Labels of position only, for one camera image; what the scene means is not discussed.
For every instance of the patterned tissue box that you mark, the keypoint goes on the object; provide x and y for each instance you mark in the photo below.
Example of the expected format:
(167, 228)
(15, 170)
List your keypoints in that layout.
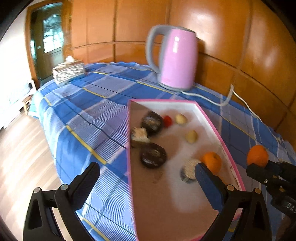
(68, 73)

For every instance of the orange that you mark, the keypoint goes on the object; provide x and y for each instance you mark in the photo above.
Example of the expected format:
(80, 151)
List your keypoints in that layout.
(257, 155)
(212, 161)

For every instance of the small wooden stool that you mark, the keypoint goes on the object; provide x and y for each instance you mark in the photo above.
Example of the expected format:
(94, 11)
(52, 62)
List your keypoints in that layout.
(27, 100)

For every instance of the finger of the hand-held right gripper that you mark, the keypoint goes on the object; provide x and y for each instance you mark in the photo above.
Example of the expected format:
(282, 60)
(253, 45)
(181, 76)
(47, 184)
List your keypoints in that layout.
(286, 168)
(256, 172)

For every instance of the white tray with pink rim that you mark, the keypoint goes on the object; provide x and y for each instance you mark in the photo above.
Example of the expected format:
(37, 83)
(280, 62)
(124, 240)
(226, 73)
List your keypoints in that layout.
(175, 199)

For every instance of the pink electric kettle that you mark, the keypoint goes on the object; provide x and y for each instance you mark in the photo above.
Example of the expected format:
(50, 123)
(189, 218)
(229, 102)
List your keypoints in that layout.
(178, 60)

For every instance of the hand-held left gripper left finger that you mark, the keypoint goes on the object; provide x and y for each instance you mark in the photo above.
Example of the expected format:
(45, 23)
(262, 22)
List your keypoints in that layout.
(89, 178)

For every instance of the small red tomato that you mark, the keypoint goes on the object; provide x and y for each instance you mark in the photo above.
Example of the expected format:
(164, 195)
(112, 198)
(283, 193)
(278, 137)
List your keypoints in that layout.
(167, 120)

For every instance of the brown kiwi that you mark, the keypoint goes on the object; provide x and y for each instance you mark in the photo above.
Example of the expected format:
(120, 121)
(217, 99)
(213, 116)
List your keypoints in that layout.
(192, 136)

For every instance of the wooden door with glass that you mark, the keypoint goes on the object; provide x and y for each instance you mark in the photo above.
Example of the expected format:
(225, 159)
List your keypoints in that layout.
(49, 34)

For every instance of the blue plaid cloth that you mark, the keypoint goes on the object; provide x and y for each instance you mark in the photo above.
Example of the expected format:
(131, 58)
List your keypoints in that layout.
(92, 111)

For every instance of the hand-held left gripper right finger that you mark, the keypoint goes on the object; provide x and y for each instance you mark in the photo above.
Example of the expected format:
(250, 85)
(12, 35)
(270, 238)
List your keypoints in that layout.
(205, 183)

